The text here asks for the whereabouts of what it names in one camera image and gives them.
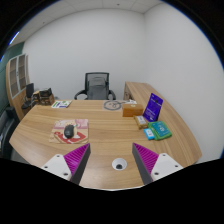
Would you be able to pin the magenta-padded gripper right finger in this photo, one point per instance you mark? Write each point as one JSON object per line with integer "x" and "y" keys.
{"x": 146, "y": 160}

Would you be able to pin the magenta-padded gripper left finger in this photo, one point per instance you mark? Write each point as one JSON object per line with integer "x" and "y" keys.
{"x": 78, "y": 160}

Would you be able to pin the black computer mouse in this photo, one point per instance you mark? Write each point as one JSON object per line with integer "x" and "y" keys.
{"x": 69, "y": 131}

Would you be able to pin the pink cartoon print mouse pad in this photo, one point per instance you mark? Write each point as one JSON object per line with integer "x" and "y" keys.
{"x": 81, "y": 131}

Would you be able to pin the small blue packet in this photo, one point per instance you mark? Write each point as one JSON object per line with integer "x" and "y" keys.
{"x": 149, "y": 134}

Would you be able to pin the green packet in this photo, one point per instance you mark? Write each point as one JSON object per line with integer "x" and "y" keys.
{"x": 161, "y": 130}

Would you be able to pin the tan snack packet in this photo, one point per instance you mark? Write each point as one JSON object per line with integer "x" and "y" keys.
{"x": 141, "y": 122}

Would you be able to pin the orange-brown cardboard box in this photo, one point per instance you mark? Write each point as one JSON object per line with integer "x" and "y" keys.
{"x": 132, "y": 110}

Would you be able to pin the purple pouch package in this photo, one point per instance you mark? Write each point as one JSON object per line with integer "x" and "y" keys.
{"x": 153, "y": 107}

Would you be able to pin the white and green leaflet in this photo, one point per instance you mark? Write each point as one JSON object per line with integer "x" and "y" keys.
{"x": 61, "y": 104}

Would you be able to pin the white paper card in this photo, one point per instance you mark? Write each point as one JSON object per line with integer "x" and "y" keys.
{"x": 131, "y": 101}

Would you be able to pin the dark brown printed carton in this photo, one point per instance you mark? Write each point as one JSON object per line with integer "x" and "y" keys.
{"x": 47, "y": 100}

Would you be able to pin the wooden side desk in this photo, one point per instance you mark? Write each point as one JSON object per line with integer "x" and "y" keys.
{"x": 140, "y": 90}

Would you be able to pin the black box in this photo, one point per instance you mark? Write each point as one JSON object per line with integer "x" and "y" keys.
{"x": 45, "y": 91}

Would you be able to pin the small dark brown carton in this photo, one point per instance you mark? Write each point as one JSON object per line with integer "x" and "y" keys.
{"x": 36, "y": 95}

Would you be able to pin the black leather armchair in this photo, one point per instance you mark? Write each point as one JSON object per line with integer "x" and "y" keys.
{"x": 6, "y": 130}

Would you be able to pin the small black chair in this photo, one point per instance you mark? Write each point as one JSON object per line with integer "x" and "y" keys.
{"x": 28, "y": 91}

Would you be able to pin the black mesh office chair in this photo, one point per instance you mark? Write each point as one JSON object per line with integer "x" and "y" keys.
{"x": 96, "y": 74}

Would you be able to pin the wooden shelf unit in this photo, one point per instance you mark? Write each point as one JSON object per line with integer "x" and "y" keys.
{"x": 16, "y": 76}

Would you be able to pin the ceiling light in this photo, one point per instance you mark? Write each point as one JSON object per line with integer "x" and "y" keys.
{"x": 14, "y": 38}

